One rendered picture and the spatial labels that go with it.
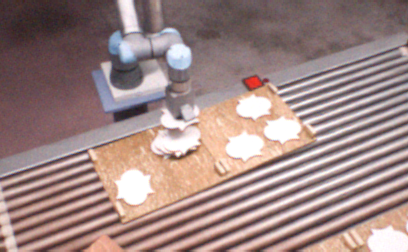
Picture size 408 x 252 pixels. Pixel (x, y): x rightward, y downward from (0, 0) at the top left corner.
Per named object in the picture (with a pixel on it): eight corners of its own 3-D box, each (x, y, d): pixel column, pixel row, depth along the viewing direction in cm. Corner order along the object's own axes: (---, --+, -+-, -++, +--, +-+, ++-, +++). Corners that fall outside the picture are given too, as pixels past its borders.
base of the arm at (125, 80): (104, 74, 229) (101, 57, 222) (135, 64, 235) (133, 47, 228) (118, 94, 220) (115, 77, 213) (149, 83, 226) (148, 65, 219)
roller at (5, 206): (-9, 211, 183) (-13, 203, 179) (417, 63, 243) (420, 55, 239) (-7, 221, 180) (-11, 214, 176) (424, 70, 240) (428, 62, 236)
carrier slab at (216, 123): (184, 118, 209) (184, 116, 208) (268, 87, 223) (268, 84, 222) (227, 180, 189) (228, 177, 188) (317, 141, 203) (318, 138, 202)
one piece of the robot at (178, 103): (179, 99, 169) (179, 132, 181) (202, 90, 172) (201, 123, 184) (162, 78, 176) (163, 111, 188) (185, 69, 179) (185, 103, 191)
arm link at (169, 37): (147, 29, 175) (154, 49, 168) (179, 24, 178) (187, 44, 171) (148, 47, 181) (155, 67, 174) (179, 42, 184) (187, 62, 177)
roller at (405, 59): (-12, 200, 186) (-16, 192, 182) (409, 57, 246) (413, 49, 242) (-9, 210, 183) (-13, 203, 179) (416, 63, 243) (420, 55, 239)
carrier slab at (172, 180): (87, 154, 195) (87, 152, 194) (184, 119, 209) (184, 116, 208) (123, 225, 175) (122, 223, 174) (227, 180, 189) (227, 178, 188)
